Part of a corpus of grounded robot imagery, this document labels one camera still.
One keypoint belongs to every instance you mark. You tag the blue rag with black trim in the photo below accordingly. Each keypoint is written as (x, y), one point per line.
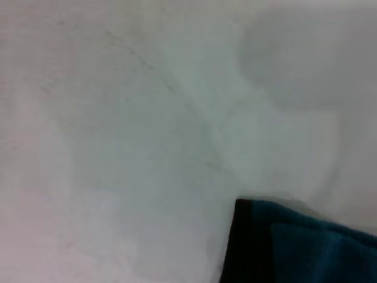
(294, 244)

